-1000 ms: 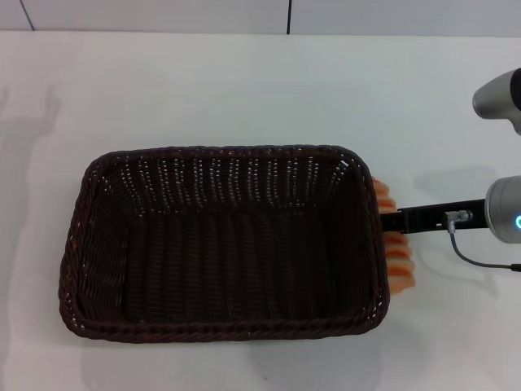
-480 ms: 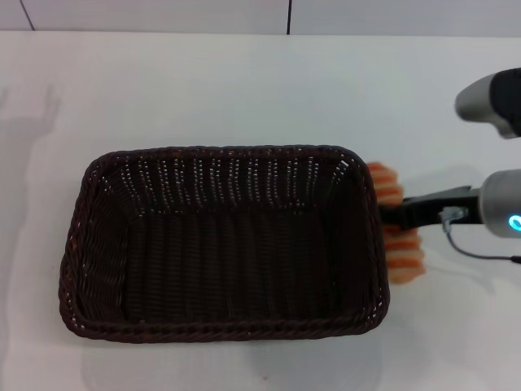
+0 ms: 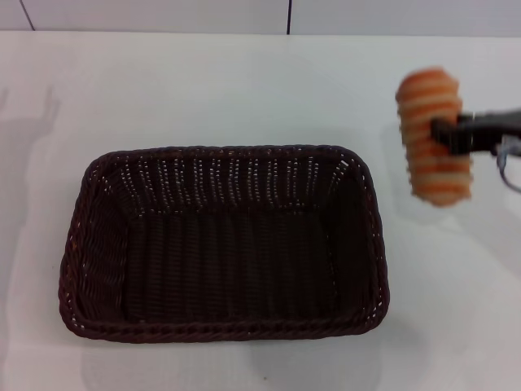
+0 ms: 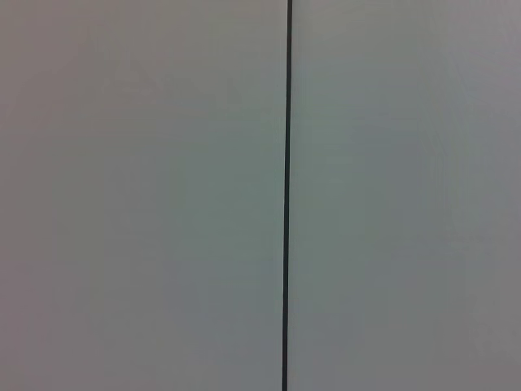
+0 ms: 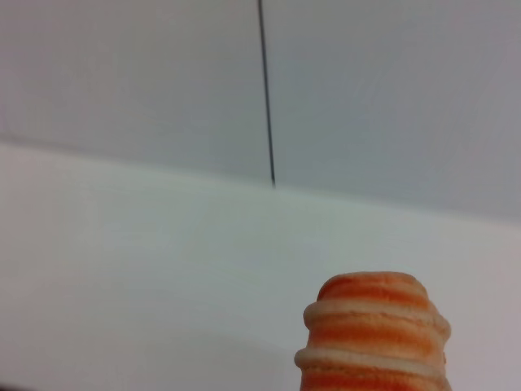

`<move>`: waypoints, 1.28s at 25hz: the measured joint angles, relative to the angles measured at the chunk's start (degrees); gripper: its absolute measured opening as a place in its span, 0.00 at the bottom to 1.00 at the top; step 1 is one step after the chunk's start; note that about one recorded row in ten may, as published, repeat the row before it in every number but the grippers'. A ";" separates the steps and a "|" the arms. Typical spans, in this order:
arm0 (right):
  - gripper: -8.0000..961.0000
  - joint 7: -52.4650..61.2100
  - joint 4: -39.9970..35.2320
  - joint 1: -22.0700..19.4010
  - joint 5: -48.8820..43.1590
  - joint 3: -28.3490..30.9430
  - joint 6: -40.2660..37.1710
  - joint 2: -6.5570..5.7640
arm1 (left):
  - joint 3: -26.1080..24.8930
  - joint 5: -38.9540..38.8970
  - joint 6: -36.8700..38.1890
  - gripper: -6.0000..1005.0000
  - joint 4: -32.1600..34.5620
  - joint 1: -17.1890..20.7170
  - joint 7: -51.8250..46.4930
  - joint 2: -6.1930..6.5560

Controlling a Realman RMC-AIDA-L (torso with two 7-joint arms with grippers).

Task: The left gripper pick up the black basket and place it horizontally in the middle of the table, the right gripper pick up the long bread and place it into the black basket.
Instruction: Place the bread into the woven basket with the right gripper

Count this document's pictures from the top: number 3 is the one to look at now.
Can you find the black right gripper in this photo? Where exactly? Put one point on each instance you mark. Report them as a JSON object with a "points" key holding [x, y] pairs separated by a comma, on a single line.
{"points": [[484, 128]]}

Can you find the dark brown woven basket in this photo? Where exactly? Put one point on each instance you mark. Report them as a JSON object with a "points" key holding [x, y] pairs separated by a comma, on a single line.
{"points": [[228, 252]]}

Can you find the orange striped bread roll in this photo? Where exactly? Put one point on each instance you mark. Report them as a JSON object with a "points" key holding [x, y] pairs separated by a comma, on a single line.
{"points": [[423, 171]]}

